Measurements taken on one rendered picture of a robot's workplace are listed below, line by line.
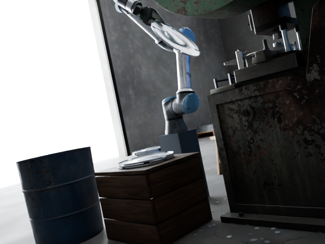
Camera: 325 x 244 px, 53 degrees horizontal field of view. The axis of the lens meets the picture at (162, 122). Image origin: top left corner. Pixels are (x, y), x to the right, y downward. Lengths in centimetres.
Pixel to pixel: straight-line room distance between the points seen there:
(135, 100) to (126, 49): 110
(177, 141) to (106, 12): 541
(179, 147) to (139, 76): 525
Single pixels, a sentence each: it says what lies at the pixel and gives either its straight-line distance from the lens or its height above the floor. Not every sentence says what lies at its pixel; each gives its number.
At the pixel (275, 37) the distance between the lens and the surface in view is 172.
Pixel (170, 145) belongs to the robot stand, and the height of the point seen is 38.
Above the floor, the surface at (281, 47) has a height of 76.
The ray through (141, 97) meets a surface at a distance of 708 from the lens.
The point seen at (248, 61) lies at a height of 75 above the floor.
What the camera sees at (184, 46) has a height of 88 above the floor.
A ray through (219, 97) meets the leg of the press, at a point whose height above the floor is 60.
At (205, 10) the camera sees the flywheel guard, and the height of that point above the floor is 94.
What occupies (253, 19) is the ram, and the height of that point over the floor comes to 94.
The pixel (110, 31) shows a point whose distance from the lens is 705.
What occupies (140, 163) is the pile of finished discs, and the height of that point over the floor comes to 36.
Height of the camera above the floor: 54
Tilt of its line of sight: level
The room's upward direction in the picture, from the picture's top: 11 degrees counter-clockwise
